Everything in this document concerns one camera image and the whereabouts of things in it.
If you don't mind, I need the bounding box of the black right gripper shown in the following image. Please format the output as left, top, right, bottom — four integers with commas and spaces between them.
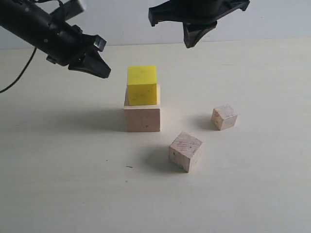
148, 0, 250, 48

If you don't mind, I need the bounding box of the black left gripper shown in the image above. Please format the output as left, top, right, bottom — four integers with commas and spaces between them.
0, 0, 111, 79

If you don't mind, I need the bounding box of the yellow cube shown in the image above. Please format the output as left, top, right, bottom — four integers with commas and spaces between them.
127, 65, 158, 106

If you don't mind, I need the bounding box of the large wooden cube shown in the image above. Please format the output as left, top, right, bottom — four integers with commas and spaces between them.
123, 85, 161, 132

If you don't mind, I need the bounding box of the small wooden cube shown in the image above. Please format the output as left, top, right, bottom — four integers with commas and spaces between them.
211, 104, 238, 131

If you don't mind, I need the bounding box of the medium wooden cube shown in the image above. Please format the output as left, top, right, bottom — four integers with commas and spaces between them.
169, 132, 203, 173

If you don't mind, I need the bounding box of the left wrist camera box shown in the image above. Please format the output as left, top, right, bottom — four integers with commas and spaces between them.
50, 0, 86, 21

